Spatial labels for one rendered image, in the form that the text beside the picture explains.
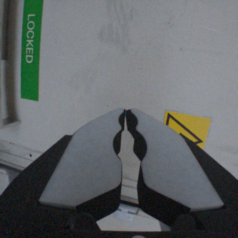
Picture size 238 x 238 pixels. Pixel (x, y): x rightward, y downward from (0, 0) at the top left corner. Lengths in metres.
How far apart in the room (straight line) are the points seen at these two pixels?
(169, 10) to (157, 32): 0.03
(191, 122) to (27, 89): 0.23
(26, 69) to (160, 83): 0.19
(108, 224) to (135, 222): 0.07
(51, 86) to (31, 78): 0.04
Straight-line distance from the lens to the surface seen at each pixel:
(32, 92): 0.29
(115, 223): 0.47
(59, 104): 0.26
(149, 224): 0.45
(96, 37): 0.23
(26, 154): 0.52
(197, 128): 0.22
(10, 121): 0.31
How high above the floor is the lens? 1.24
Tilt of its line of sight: 12 degrees down
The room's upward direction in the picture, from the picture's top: 100 degrees clockwise
